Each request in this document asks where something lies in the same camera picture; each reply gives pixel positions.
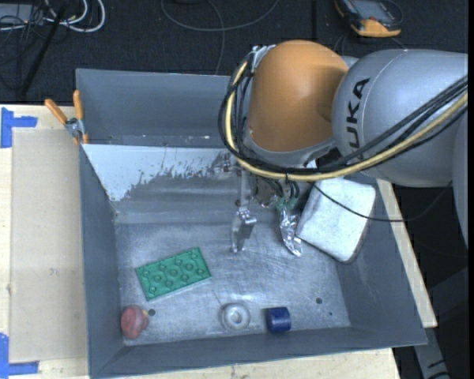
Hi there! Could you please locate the pale wood flat board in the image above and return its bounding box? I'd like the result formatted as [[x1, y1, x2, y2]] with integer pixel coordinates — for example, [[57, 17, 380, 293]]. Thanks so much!
[[8, 127, 89, 365]]

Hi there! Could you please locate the white block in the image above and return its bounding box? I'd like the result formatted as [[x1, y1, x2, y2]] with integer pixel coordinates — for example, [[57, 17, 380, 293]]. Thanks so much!
[[295, 176, 377, 264]]

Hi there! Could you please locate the dark green flat block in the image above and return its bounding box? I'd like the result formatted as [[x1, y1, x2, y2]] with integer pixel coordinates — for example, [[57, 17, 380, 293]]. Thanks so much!
[[135, 246, 214, 302]]

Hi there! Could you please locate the blue cylinder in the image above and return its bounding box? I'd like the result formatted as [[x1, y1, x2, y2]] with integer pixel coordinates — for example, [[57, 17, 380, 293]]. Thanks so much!
[[264, 306, 293, 334]]

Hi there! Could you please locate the crumpled silver foil packet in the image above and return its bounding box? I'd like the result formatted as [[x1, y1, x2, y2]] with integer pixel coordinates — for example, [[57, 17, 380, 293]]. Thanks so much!
[[277, 205, 304, 257]]

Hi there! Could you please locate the grey metal bin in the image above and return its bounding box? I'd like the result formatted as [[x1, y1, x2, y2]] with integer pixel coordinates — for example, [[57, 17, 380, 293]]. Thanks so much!
[[74, 68, 429, 379]]

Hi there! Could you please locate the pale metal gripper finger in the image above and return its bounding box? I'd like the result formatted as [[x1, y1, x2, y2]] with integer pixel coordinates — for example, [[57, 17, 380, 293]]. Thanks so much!
[[241, 216, 258, 252], [230, 209, 251, 253]]

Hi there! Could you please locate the red toy fruit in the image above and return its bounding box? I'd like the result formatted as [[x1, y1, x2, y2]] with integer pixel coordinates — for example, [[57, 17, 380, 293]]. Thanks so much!
[[119, 305, 149, 340]]

